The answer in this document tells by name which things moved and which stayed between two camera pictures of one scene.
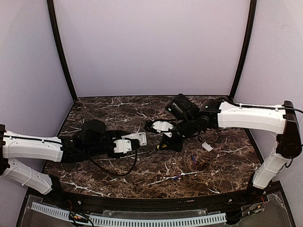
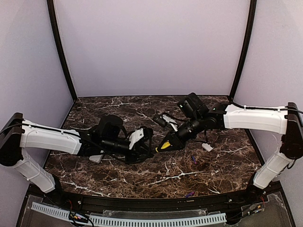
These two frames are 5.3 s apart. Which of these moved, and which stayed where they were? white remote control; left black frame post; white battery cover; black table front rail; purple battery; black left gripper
Moved: white remote control; black left gripper
Stayed: purple battery; black table front rail; white battery cover; left black frame post
